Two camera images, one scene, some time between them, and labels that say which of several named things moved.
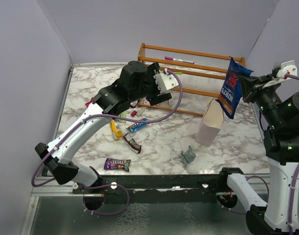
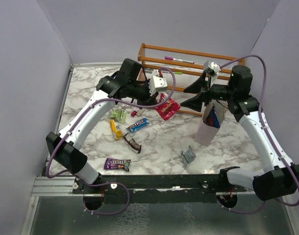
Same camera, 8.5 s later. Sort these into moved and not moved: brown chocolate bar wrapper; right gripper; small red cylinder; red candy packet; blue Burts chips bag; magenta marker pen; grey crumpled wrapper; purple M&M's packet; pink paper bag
Moved: right gripper; blue Burts chips bag; red candy packet
Not moved: brown chocolate bar wrapper; magenta marker pen; grey crumpled wrapper; small red cylinder; purple M&M's packet; pink paper bag
